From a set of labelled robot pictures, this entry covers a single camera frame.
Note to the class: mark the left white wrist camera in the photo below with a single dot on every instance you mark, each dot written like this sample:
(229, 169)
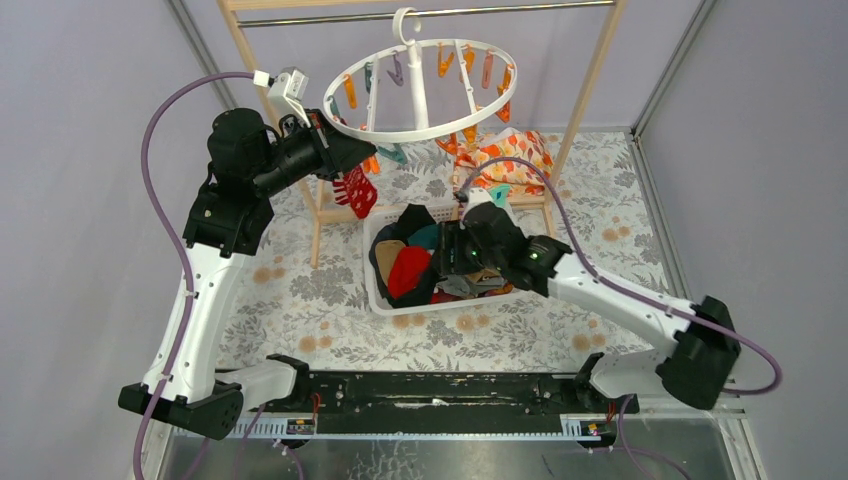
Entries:
(285, 92)

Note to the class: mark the tan brown sock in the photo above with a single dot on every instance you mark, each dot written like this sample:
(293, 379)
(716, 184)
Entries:
(386, 253)

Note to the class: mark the metal rack rod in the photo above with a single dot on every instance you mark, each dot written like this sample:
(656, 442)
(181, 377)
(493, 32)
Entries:
(364, 17)

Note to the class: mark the red bear christmas sock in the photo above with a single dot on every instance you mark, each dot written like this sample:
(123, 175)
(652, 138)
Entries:
(358, 192)

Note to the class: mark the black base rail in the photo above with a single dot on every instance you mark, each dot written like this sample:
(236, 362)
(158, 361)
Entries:
(441, 405)

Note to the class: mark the wooden clothes rack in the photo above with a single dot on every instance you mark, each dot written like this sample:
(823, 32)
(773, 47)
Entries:
(323, 217)

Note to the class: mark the red white striped sock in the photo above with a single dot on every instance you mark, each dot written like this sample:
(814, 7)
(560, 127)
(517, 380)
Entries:
(339, 189)

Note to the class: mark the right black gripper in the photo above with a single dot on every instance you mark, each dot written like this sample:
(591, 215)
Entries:
(452, 235)

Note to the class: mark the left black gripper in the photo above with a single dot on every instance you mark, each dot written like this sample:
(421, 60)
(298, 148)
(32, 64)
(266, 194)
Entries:
(326, 149)

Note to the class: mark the black sock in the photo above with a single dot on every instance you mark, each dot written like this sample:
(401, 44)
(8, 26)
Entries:
(414, 218)

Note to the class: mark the orange floral cloth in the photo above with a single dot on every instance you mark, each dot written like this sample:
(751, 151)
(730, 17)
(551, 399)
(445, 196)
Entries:
(501, 159)

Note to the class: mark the dark green sock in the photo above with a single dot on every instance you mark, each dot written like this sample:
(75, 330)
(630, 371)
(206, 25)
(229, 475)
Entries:
(427, 237)

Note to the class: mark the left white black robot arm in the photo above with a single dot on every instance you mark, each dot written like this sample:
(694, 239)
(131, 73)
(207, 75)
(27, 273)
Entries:
(248, 165)

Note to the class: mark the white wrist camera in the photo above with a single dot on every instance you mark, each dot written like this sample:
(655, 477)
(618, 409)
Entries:
(285, 92)
(472, 197)

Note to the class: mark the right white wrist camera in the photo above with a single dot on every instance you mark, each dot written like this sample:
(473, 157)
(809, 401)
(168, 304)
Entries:
(472, 197)

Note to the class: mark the white round clip hanger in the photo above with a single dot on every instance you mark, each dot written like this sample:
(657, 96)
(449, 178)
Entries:
(385, 97)

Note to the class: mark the grey sock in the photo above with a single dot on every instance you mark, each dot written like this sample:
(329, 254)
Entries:
(463, 287)

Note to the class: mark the white laundry basket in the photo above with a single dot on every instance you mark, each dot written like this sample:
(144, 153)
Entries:
(377, 219)

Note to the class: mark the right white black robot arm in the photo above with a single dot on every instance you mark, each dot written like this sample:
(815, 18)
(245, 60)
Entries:
(692, 350)

